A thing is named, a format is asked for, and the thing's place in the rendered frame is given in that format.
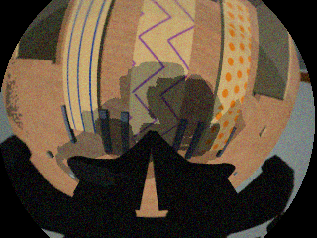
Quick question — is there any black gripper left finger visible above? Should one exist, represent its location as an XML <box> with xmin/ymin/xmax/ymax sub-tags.
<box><xmin>67</xmin><ymin>131</ymin><xmax>154</xmax><ymax>210</ymax></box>

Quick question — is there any beige strip with purple zigzag pattern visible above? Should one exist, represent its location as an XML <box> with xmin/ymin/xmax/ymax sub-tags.
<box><xmin>128</xmin><ymin>12</ymin><xmax>195</xmax><ymax>148</ymax></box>

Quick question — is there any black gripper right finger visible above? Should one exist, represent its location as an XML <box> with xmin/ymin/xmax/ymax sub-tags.
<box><xmin>152</xmin><ymin>131</ymin><xmax>236</xmax><ymax>210</ymax></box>

